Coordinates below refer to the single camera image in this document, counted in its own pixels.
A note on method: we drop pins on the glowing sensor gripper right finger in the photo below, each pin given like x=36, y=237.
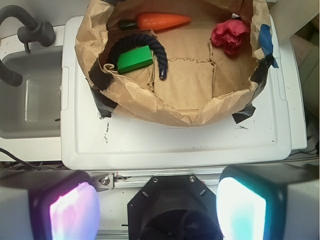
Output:
x=270, y=201

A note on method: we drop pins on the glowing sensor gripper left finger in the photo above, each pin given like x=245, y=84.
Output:
x=48, y=205

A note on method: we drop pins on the red paper ball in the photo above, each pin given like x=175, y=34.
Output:
x=228, y=35

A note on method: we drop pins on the white plastic bin lid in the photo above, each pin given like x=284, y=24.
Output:
x=90, y=142

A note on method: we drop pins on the grey toy sink basin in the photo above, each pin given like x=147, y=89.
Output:
x=30, y=113

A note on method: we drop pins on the black tape strip left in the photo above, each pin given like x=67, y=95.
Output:
x=101, y=81

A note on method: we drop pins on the crumpled brown paper bag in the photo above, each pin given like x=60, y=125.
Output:
x=203, y=84

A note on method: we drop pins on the blue tape piece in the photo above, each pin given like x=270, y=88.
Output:
x=265, y=41

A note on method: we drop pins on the dark grey toy faucet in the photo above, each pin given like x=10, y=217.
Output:
x=33, y=30

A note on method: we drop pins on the green rectangular block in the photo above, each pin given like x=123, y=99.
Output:
x=137, y=58

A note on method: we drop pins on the small black bottle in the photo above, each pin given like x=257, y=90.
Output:
x=124, y=26

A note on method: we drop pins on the orange plastic carrot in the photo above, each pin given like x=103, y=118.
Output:
x=160, y=21

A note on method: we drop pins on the aluminium extrusion rail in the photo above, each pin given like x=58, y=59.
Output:
x=104, y=181

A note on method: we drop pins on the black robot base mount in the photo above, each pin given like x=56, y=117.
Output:
x=177, y=207

